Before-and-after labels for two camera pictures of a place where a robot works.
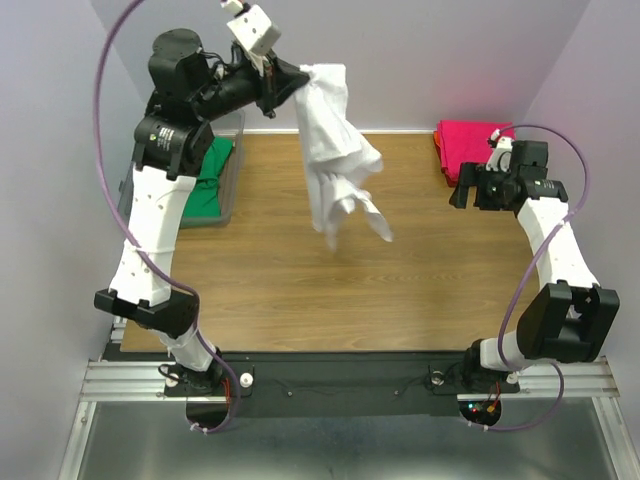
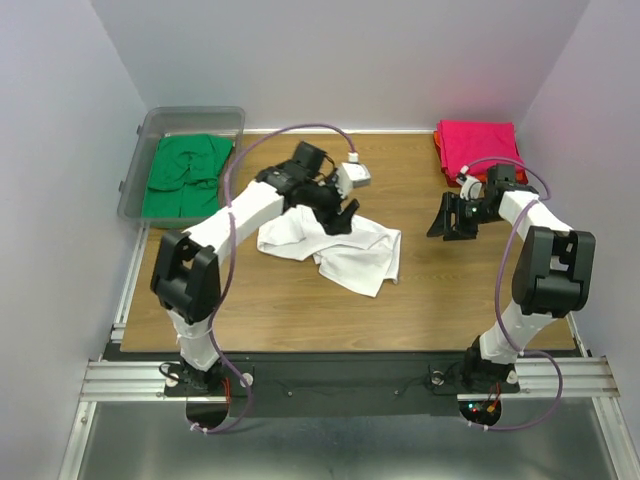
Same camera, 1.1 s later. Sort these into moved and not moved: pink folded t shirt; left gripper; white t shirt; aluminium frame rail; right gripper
Moved: right gripper; white t shirt; left gripper
Not moved: aluminium frame rail; pink folded t shirt
